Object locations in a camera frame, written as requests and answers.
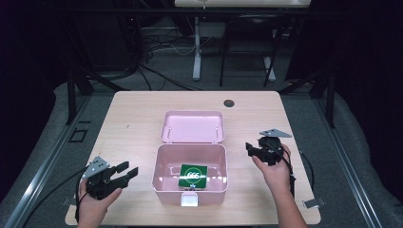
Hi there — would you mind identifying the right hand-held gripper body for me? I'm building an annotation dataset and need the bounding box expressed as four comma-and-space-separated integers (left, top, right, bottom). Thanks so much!
257, 127, 293, 167

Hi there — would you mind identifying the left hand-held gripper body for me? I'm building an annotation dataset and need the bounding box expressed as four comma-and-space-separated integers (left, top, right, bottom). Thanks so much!
81, 155, 125, 201

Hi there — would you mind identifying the green card pack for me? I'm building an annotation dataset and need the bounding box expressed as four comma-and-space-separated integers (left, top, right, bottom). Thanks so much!
178, 162, 209, 191

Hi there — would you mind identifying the pink storage box with lid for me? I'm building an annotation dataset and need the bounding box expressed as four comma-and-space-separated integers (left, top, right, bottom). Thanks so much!
151, 110, 230, 208

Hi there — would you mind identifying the person's left hand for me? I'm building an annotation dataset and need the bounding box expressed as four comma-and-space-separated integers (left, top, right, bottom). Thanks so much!
77, 180, 124, 223

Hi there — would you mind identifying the person's right hand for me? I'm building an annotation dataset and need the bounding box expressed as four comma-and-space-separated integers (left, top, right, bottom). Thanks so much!
251, 143, 295, 195

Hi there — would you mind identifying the black metal stand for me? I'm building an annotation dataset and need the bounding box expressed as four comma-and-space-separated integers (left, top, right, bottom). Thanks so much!
278, 66, 337, 129
64, 67, 131, 125

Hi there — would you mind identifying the black metal chair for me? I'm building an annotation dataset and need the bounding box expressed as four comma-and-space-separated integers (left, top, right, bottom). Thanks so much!
219, 12, 281, 88

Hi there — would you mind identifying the white desk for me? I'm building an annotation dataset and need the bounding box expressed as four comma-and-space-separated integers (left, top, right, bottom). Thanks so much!
174, 0, 313, 83

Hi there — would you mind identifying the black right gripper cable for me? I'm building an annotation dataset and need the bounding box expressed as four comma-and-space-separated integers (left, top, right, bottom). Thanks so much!
267, 142, 297, 198

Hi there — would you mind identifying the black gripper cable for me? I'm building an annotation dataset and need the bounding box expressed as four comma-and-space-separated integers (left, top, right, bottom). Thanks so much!
20, 166, 90, 228
267, 142, 297, 198

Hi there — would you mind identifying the thin black cable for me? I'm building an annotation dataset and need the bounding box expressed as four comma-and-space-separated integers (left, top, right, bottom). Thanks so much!
298, 149, 316, 192

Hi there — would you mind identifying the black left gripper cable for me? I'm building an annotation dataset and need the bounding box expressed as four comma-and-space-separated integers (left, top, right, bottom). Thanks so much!
20, 166, 90, 228

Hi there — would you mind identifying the aluminium floor rail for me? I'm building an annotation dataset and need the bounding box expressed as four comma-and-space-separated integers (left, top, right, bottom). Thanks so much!
2, 94, 93, 228
311, 94, 385, 228

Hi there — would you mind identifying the metal table bracket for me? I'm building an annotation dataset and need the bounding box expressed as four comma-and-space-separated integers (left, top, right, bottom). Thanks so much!
302, 197, 326, 210

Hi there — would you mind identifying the bundle of floor cables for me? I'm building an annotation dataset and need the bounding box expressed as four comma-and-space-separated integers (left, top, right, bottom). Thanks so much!
126, 25, 210, 92

